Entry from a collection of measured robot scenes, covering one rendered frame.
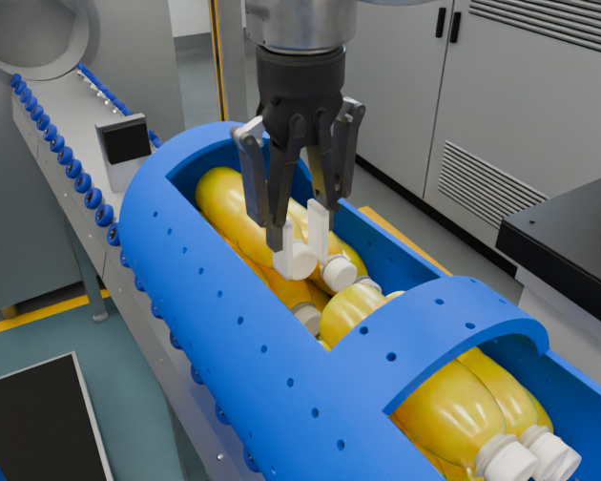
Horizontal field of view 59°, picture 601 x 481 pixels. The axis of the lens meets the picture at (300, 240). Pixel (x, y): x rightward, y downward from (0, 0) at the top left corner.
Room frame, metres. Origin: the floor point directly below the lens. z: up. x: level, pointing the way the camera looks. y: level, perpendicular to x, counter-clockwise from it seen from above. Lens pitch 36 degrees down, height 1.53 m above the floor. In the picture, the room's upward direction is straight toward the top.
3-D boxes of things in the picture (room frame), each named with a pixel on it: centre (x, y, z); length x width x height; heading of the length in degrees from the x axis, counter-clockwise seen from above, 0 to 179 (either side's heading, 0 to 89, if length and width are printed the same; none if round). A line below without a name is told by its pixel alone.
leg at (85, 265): (1.58, 0.81, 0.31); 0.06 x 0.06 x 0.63; 33
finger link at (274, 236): (0.43, 0.03, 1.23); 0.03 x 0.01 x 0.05; 123
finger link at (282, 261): (0.44, 0.02, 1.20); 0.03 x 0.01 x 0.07; 33
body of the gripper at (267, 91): (0.45, 0.00, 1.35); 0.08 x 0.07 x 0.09; 123
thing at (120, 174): (1.03, 0.37, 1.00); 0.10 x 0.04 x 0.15; 123
